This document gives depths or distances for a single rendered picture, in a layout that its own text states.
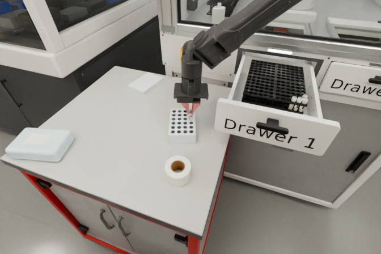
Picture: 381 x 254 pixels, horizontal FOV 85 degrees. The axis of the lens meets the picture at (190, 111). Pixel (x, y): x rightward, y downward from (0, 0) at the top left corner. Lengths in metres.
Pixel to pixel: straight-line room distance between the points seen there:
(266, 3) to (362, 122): 0.71
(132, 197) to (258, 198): 1.02
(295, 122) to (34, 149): 0.70
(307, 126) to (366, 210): 1.21
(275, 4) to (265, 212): 1.19
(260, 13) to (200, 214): 0.46
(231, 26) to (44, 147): 0.59
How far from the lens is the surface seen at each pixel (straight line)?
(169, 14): 0.88
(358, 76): 0.90
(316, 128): 0.58
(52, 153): 0.70
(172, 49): 0.92
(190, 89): 0.59
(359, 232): 1.63
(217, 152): 0.64
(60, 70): 1.00
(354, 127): 1.08
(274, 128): 0.53
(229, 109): 0.56
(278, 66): 0.81
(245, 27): 0.50
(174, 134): 0.64
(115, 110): 0.82
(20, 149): 0.76
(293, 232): 1.45
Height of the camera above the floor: 1.27
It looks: 41 degrees down
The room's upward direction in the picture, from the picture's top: straight up
